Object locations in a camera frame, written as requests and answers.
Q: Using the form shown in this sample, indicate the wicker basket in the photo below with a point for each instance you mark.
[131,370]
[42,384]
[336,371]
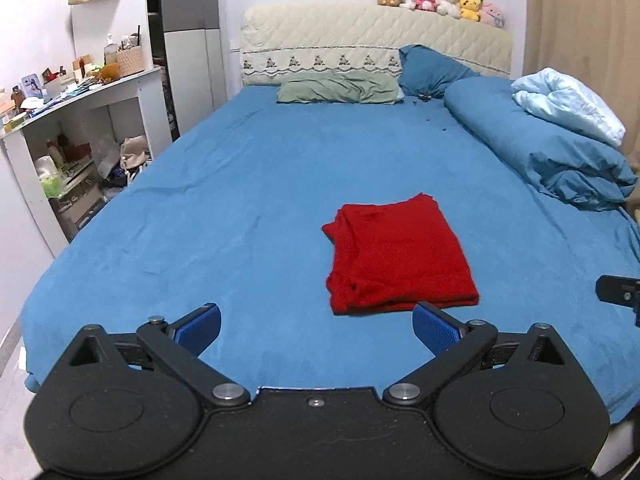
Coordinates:
[130,61]

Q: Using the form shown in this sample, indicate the light pink plush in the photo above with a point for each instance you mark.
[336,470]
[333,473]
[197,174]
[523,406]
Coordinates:
[491,15]

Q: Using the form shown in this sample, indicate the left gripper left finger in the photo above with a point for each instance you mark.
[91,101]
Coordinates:
[174,349]

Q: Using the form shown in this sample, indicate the blue rolled duvet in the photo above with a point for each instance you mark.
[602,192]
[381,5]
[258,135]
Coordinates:
[580,171]

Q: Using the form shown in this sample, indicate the white bear plush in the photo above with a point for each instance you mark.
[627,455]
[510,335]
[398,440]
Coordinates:
[448,8]

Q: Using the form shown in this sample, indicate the green tissue pack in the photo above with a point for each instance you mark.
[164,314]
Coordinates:
[50,178]

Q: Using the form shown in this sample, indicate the cream quilted headboard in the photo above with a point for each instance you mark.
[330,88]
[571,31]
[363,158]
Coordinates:
[283,40]

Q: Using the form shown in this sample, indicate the beige bag on floor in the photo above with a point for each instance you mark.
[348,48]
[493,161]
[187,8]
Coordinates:
[134,152]

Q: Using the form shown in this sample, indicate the grey white wardrobe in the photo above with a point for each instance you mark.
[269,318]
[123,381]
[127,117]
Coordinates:
[186,43]

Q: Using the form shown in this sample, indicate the dark blue pillow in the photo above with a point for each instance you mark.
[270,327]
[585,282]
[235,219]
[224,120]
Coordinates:
[426,73]

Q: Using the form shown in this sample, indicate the red knit sweater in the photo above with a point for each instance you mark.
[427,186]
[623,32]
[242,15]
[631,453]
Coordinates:
[388,258]

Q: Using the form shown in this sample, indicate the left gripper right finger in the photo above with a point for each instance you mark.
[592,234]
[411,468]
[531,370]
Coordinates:
[458,349]

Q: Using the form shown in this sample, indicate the orange plush on desk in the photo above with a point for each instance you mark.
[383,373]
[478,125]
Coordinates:
[108,73]

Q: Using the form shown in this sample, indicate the beige curtain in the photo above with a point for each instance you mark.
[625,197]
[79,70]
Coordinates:
[597,42]

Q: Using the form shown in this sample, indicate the green pillow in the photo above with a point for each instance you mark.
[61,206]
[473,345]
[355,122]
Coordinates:
[352,88]

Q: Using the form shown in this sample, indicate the white desk shelf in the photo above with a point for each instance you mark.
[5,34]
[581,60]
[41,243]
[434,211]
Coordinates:
[88,129]

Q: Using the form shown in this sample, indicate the light blue blanket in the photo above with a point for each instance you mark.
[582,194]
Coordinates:
[567,102]

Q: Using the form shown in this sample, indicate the yellow pikachu plush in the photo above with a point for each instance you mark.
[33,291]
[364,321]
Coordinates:
[470,9]

